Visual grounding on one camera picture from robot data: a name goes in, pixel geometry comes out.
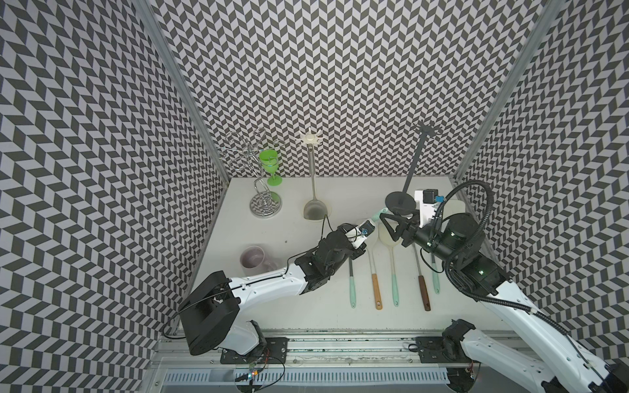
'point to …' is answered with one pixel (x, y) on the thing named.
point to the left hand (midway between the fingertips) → (360, 226)
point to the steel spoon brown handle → (422, 281)
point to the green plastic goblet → (269, 159)
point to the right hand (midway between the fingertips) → (386, 217)
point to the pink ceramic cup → (253, 261)
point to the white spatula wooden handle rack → (377, 295)
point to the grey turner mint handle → (352, 284)
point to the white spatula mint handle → (386, 239)
